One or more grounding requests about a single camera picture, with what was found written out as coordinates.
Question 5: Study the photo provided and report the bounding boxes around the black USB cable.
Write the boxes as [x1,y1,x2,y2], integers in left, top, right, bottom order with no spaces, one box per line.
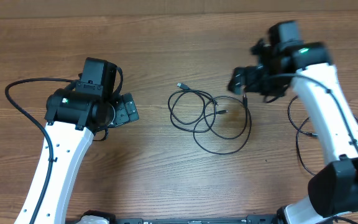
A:
[193,93,253,156]
[167,82,220,134]
[287,95,358,177]

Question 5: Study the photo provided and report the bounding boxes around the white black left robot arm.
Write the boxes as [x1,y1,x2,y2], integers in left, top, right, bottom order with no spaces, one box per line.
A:
[16,57,139,223]

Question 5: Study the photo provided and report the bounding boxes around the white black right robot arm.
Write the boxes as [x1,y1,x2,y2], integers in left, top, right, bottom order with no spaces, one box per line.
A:
[228,21,358,223]

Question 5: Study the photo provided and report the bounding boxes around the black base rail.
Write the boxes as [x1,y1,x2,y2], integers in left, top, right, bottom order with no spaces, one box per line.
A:
[67,210,279,224]

